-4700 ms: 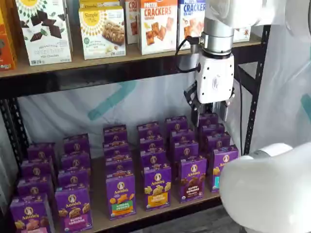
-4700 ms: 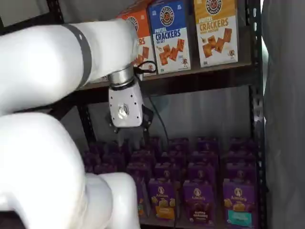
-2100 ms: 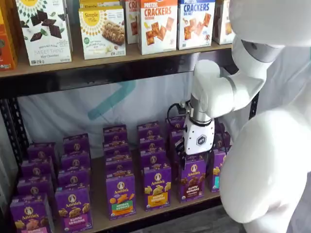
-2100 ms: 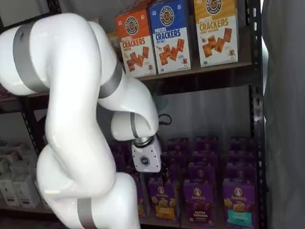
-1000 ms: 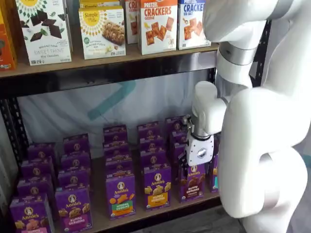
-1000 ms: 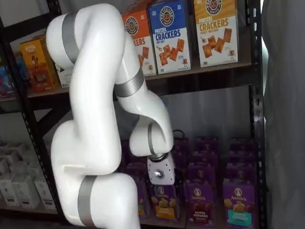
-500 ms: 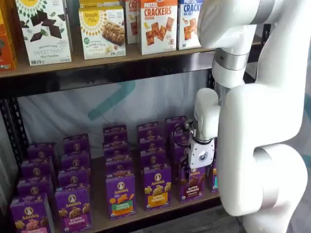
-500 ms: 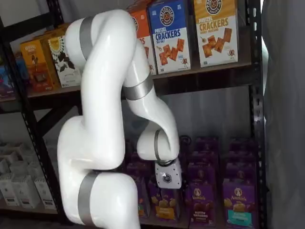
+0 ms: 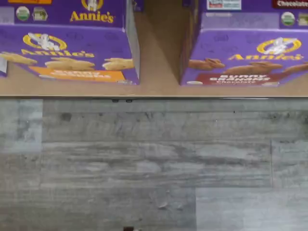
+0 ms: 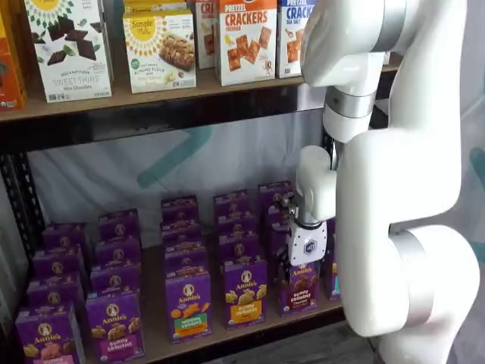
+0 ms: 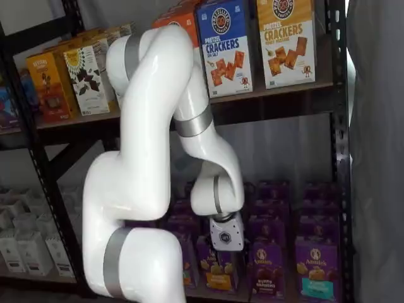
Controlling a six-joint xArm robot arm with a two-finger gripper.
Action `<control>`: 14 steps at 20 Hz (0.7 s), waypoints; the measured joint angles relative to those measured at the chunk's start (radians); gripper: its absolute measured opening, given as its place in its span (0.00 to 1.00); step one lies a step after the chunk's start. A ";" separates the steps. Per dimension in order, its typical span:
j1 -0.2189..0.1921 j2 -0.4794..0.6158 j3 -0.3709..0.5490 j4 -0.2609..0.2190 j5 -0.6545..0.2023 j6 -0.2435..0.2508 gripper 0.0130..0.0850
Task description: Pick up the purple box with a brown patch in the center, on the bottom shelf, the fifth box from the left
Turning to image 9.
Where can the wooden shelf board purple boxes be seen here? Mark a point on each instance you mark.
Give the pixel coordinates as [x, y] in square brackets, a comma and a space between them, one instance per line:
[158, 89]

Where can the purple box brown patch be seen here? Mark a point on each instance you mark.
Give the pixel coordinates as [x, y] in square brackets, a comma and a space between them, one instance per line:
[240, 43]

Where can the purple box orange patch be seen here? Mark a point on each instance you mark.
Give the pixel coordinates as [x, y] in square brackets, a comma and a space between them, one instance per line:
[72, 41]
[138, 4]

